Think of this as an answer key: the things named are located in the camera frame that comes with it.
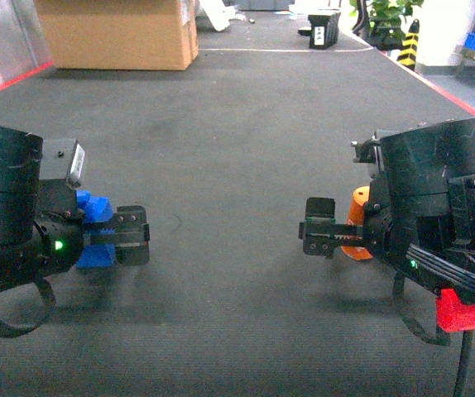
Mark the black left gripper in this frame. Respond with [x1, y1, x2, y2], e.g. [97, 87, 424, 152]
[0, 177, 151, 282]

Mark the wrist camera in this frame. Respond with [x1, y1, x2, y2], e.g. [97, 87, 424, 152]
[350, 130, 384, 179]
[40, 138, 85, 189]

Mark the yellow black traffic cone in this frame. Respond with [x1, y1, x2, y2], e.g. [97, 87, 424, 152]
[396, 19, 420, 71]

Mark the black battery box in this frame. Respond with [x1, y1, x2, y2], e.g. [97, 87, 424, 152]
[308, 11, 341, 50]

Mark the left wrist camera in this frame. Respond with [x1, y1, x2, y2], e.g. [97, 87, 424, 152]
[40, 138, 85, 189]

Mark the large cardboard box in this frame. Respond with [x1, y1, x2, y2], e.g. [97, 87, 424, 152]
[34, 0, 199, 71]

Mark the orange cylindrical cap 4680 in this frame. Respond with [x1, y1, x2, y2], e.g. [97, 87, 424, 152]
[341, 185, 373, 261]

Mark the blue plastic part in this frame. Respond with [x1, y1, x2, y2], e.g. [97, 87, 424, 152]
[76, 190, 116, 269]

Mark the green potted plant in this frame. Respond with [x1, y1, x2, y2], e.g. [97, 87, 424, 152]
[349, 0, 425, 39]

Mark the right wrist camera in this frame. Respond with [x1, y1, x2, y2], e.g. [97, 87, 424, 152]
[350, 130, 384, 179]

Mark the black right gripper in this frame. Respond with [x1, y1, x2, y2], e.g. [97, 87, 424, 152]
[299, 173, 423, 281]

